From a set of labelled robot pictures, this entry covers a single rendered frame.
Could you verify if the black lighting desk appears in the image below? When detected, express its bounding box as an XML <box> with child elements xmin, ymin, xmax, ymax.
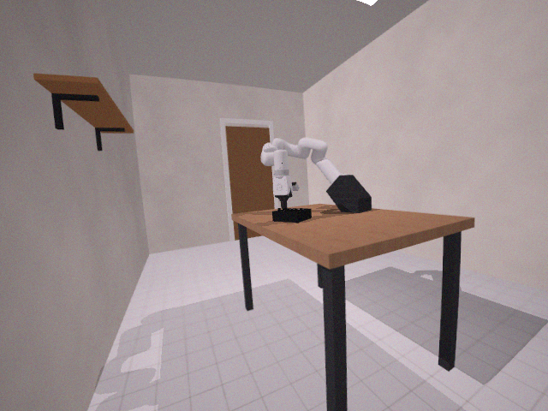
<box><xmin>272</xmin><ymin>208</ymin><xmax>312</xmax><ymax>223</ymax></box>

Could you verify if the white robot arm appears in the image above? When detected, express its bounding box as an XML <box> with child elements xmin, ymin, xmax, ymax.
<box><xmin>261</xmin><ymin>138</ymin><xmax>343</xmax><ymax>184</ymax></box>

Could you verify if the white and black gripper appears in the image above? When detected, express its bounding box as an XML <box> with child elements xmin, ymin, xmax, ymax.
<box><xmin>273</xmin><ymin>175</ymin><xmax>293</xmax><ymax>209</ymax></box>

